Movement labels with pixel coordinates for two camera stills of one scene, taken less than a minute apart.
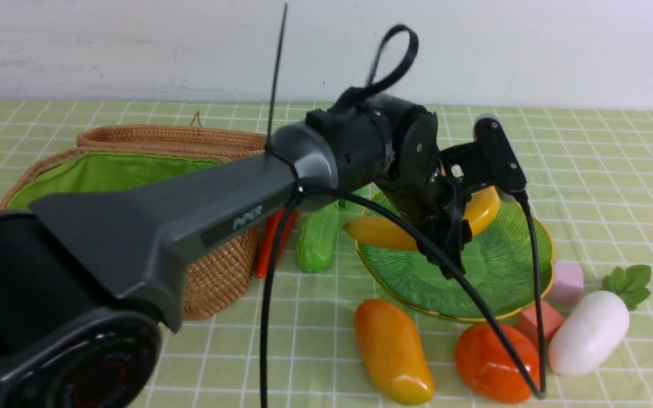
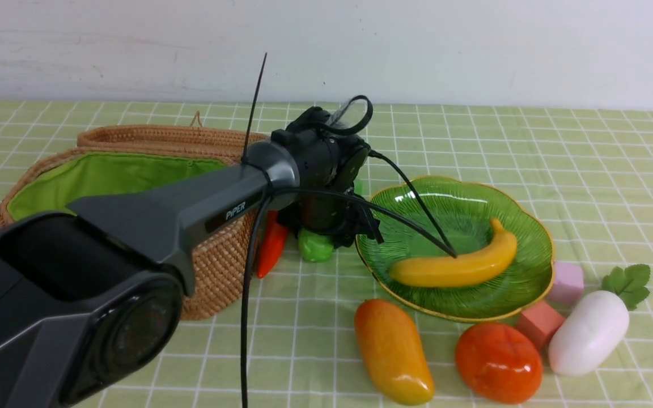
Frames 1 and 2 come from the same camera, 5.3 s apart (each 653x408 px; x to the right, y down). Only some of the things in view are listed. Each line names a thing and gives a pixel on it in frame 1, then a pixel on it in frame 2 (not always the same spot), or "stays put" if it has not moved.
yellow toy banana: x=482 y=206 to x=428 y=271
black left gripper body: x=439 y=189 to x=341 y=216
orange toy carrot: x=266 y=253 stays put
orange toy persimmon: x=486 y=365 stays put
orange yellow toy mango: x=393 y=352 stays put
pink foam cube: x=568 y=283 stays put
